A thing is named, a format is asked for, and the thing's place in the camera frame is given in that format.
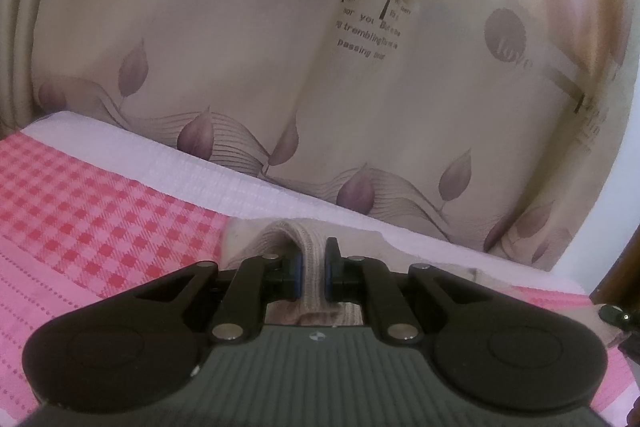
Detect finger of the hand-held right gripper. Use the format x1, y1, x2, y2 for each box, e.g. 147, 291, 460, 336
598, 303, 640, 328

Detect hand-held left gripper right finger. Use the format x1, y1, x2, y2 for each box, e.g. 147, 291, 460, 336
322, 237, 507, 345

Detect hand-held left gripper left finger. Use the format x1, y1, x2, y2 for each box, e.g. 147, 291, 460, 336
115, 252, 304, 344

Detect beige knit pants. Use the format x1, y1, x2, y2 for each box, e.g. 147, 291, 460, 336
220, 217, 626, 350

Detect pink checked blanket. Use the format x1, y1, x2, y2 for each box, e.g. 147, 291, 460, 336
0, 109, 640, 427

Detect beige leaf print curtain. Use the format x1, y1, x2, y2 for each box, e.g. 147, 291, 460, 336
0, 0, 640, 274

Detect brown wooden door frame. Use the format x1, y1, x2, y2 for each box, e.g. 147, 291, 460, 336
590, 252, 640, 309

